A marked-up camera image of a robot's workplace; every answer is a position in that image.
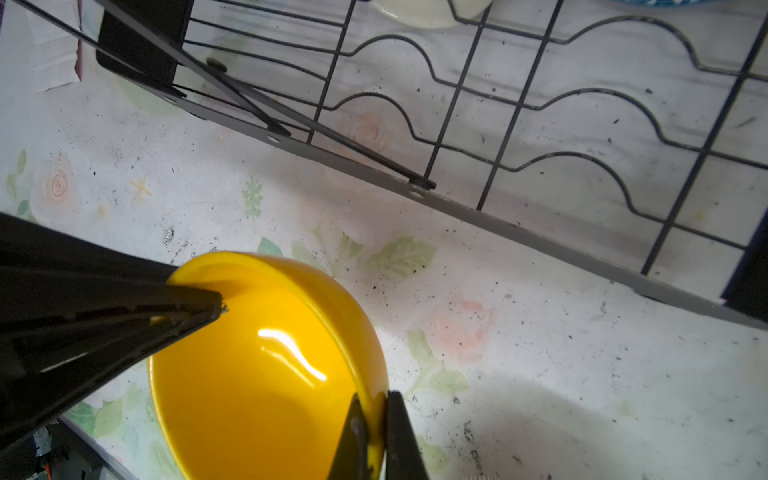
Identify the black wire dish rack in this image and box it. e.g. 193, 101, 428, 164
21, 1, 767, 328

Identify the cream white bowl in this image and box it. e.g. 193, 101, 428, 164
371, 0, 492, 29

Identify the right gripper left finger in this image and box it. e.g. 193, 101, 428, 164
1, 214, 225, 452

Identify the blue patterned bowl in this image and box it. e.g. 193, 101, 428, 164
615, 0, 716, 8

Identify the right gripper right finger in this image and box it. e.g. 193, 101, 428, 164
385, 391, 429, 480

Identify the clear ribbed plastic packet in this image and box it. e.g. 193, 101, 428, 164
26, 0, 81, 93

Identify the yellow bowl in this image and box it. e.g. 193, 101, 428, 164
148, 252, 389, 479

